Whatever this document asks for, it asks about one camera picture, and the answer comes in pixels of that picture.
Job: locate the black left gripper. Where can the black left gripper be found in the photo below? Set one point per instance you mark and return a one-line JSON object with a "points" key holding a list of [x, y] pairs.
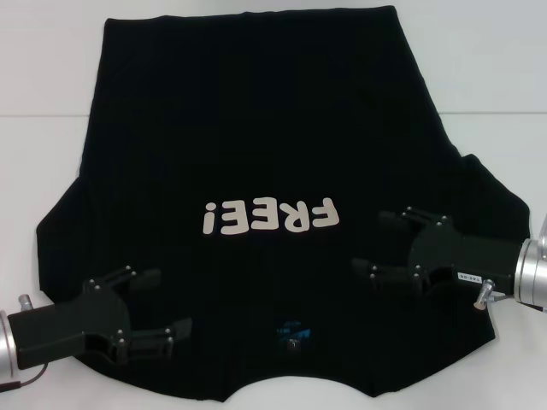
{"points": [[68, 329]]}

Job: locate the black shirt with FREE print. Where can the black shirt with FREE print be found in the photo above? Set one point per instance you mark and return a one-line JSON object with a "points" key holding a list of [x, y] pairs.
{"points": [[256, 128]]}

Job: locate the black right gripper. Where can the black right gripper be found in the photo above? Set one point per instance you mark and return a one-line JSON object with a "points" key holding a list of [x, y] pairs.
{"points": [[461, 260]]}

